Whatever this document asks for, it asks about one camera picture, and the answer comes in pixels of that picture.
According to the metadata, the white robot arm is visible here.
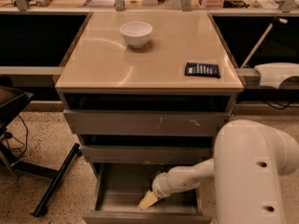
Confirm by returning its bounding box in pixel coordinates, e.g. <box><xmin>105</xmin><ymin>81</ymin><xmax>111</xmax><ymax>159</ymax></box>
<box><xmin>139</xmin><ymin>119</ymin><xmax>299</xmax><ymax>224</ymax></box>

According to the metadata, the white ceramic bowl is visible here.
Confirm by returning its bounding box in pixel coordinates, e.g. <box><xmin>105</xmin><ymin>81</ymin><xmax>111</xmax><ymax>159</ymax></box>
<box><xmin>120</xmin><ymin>21</ymin><xmax>153</xmax><ymax>49</ymax></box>

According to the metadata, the grey top drawer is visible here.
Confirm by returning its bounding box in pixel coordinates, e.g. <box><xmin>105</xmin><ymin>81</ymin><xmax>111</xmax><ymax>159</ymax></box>
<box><xmin>64</xmin><ymin>93</ymin><xmax>232</xmax><ymax>136</ymax></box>

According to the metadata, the grey bottom drawer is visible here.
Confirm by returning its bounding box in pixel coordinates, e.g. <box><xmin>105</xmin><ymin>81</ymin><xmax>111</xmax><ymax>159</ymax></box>
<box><xmin>82</xmin><ymin>164</ymin><xmax>211</xmax><ymax>224</ymax></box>

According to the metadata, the white stick with black tip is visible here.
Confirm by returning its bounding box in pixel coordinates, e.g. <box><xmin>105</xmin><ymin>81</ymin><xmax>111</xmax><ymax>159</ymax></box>
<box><xmin>240</xmin><ymin>17</ymin><xmax>288</xmax><ymax>68</ymax></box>

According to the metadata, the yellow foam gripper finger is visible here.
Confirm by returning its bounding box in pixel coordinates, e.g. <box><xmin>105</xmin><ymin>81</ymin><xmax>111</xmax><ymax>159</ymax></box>
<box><xmin>138</xmin><ymin>190</ymin><xmax>159</xmax><ymax>210</ymax></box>

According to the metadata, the black cable under shelf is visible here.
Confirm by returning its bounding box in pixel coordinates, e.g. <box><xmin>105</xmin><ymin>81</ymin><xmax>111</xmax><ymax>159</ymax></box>
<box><xmin>263</xmin><ymin>100</ymin><xmax>295</xmax><ymax>111</ymax></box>

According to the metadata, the grey drawer cabinet with counter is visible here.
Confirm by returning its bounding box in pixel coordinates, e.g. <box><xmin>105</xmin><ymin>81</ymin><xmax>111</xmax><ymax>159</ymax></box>
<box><xmin>52</xmin><ymin>9</ymin><xmax>246</xmax><ymax>173</ymax></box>

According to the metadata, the black stand with tray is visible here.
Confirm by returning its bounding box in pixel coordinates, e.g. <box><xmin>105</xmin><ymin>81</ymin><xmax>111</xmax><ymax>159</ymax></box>
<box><xmin>0</xmin><ymin>86</ymin><xmax>81</xmax><ymax>217</ymax></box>

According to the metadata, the grey drawer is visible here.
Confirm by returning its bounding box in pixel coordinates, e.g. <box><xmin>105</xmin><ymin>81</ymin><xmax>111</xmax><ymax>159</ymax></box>
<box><xmin>82</xmin><ymin>164</ymin><xmax>211</xmax><ymax>224</ymax></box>
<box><xmin>80</xmin><ymin>134</ymin><xmax>213</xmax><ymax>164</ymax></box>
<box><xmin>64</xmin><ymin>93</ymin><xmax>232</xmax><ymax>136</ymax></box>

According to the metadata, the grey middle drawer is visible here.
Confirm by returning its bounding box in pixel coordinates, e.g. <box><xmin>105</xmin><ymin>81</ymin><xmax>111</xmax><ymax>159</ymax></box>
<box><xmin>80</xmin><ymin>134</ymin><xmax>213</xmax><ymax>164</ymax></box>

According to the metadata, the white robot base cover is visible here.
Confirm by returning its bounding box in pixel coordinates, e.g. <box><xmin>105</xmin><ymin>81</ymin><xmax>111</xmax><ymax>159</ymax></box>
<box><xmin>254</xmin><ymin>63</ymin><xmax>299</xmax><ymax>89</ymax></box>

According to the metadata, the black cable on floor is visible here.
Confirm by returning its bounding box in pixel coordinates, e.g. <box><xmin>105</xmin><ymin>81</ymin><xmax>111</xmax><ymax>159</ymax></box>
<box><xmin>3</xmin><ymin>115</ymin><xmax>30</xmax><ymax>161</ymax></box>

